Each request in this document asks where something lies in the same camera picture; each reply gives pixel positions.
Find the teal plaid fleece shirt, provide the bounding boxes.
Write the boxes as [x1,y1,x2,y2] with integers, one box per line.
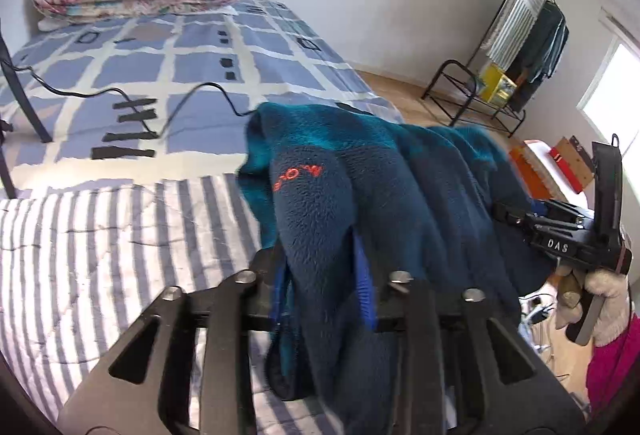
[236,102,556,435]

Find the red box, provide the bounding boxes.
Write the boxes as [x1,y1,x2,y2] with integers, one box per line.
[549,148,586,193]

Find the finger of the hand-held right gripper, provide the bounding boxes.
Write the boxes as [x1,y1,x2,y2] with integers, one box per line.
[492,202,540,232]
[531,199,585,223]

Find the striped hanging towel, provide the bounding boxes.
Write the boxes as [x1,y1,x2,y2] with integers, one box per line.
[482,0,551,66]

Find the window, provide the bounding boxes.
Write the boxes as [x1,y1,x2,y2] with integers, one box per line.
[577,32,640,151]

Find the yellow crate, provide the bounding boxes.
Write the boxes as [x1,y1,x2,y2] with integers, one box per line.
[477,62,518,106]

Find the black clothes rack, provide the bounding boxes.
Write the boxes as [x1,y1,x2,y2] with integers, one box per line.
[421,0,571,138]

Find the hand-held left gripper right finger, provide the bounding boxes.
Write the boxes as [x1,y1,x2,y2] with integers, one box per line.
[352,235,586,435]

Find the black ring light cable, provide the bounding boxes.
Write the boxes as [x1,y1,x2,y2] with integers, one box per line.
[12,62,261,141]

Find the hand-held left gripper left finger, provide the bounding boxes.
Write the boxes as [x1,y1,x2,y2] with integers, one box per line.
[57,245,288,435]

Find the dark hanging clothes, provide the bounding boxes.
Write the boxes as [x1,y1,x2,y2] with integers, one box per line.
[510,0,571,113]

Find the black tripod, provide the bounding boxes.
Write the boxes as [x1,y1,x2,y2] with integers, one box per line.
[0,18,53,201]

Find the tan cardboard box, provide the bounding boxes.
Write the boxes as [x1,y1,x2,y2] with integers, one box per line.
[555,136,596,188]

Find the tangled floor cables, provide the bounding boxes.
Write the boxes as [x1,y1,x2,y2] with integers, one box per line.
[520,292,568,366]

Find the person's right hand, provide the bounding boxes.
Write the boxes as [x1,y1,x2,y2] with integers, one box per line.
[554,264,636,348]

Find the grey striped blanket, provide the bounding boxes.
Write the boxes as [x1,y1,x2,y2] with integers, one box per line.
[0,172,351,435]

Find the table with orange cloth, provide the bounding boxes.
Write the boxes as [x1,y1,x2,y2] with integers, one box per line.
[510,138,596,216]

